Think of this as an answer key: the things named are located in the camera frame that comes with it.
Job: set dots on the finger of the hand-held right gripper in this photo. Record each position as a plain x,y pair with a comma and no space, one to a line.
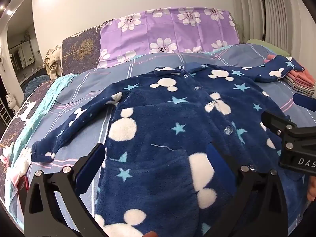
276,122
305,101

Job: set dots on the stack of folded clothes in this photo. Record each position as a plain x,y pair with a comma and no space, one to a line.
303,79

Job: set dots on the navy fleece pajama top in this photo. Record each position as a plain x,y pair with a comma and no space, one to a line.
160,128

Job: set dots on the black floor lamp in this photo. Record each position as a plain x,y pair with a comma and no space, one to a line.
264,17

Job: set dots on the white ladder rack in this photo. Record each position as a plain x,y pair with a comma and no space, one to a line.
4,111

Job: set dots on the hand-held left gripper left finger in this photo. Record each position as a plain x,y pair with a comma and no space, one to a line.
92,167

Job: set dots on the beige cloth bundle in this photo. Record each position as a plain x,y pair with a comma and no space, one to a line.
53,61

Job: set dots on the dark tree print pillow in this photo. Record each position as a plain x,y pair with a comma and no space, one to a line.
79,51

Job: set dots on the dark teal fleece blanket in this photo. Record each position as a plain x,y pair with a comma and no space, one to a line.
37,85

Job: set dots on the person's right hand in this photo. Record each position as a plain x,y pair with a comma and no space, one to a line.
311,190

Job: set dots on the pale pleated curtain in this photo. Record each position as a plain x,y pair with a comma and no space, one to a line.
279,17

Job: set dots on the blue plaid duvet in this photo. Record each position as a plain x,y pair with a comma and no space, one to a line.
86,91

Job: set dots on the green pillow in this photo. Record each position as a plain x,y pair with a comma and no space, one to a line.
261,44

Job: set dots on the purple floral pillow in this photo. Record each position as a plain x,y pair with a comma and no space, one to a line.
172,29

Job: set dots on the teal patterned blanket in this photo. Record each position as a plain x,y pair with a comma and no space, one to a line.
49,96

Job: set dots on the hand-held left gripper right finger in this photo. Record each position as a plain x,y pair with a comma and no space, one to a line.
219,165

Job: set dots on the dark deer print bed sheet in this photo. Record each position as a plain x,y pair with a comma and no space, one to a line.
14,128

